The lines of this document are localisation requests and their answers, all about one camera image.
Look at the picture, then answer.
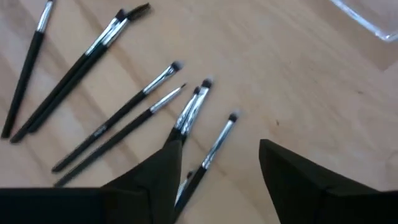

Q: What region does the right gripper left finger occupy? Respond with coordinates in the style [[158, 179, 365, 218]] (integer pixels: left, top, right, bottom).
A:
[[0, 140, 183, 224]]

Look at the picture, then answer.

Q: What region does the black eyebrow comb brush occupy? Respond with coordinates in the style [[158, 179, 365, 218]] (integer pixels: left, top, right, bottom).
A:
[[27, 2, 152, 134]]

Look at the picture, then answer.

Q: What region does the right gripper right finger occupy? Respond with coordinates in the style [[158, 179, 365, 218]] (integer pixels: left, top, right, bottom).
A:
[[259, 139, 398, 224]]

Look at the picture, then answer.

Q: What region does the thin pointed black makeup brush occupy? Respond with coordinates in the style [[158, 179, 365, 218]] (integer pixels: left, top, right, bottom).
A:
[[53, 82, 187, 188]]

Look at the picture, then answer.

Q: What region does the clear acrylic three-compartment organizer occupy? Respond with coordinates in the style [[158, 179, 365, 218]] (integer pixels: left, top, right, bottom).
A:
[[329, 0, 398, 43]]

